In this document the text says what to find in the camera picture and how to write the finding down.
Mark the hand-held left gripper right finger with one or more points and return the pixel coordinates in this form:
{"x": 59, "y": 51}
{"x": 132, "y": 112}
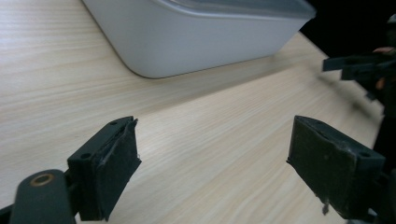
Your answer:
{"x": 327, "y": 161}

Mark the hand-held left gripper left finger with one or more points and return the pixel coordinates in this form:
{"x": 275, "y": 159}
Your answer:
{"x": 107, "y": 174}

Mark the white plastic storage container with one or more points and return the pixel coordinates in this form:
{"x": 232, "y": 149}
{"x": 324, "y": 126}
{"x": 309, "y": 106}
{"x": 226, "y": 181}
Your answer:
{"x": 199, "y": 37}

